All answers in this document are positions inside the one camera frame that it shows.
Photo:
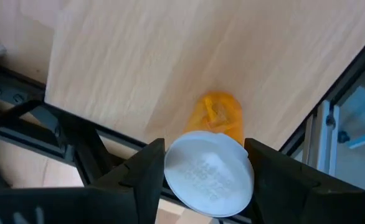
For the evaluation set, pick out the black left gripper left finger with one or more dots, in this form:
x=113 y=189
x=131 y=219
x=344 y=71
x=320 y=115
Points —
x=139 y=180

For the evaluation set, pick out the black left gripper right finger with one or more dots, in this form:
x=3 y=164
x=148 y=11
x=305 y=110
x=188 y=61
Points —
x=282 y=186

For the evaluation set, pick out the orange pill bottle white cap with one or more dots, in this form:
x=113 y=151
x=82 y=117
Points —
x=207 y=174

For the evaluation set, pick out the black rig crossbar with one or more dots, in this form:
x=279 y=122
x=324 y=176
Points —
x=342 y=80

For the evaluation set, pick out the white aluminium bracket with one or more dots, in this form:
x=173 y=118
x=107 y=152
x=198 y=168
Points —
x=324 y=140

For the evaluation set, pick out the black aluminium table frame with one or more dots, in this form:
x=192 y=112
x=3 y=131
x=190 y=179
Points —
x=76 y=137

